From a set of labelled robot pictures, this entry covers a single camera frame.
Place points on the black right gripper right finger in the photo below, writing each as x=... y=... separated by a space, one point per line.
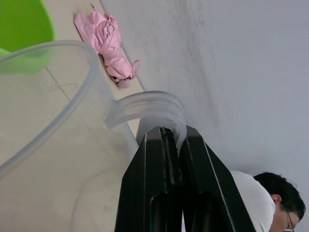
x=207 y=193

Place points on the green plastic bucket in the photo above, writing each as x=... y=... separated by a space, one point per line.
x=24 y=24

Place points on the clear plastic measuring cup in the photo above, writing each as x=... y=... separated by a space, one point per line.
x=84 y=67

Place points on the small thin screwdriver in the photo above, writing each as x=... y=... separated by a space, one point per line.
x=92 y=5

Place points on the person in white shirt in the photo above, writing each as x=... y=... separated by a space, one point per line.
x=253 y=198

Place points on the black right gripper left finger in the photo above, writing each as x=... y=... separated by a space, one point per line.
x=144 y=183

